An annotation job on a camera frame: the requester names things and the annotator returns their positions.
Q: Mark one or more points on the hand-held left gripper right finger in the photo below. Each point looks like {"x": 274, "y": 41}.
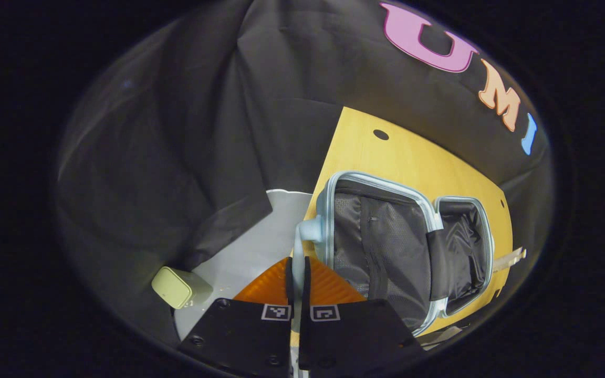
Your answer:
{"x": 350, "y": 336}

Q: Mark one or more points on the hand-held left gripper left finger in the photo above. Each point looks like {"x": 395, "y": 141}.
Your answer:
{"x": 239, "y": 336}

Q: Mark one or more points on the light blue suitcase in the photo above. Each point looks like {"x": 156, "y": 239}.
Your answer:
{"x": 381, "y": 247}

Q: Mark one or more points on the white skin care tube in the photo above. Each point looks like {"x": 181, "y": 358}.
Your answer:
{"x": 510, "y": 259}

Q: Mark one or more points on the pale green box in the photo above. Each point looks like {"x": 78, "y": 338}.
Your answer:
{"x": 174, "y": 286}

